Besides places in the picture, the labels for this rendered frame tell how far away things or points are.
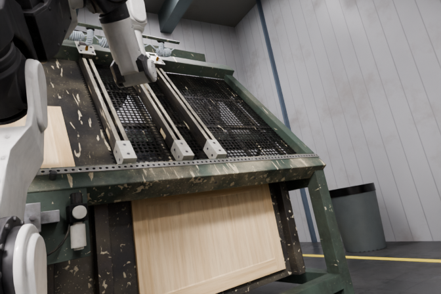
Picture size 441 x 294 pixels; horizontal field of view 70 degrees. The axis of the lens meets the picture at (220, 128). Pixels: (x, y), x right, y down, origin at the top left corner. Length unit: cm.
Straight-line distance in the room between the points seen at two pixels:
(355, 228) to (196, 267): 230
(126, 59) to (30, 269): 67
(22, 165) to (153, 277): 108
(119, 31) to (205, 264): 122
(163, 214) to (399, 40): 321
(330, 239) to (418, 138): 205
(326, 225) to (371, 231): 167
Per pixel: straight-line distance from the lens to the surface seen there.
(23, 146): 66
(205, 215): 176
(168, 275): 166
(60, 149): 149
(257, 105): 247
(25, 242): 54
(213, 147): 167
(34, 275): 54
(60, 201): 127
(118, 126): 160
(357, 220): 369
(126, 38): 102
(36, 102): 70
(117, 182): 133
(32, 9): 81
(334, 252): 211
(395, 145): 399
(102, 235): 151
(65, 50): 231
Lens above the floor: 64
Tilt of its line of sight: 15 degrees up
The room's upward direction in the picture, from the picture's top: 10 degrees counter-clockwise
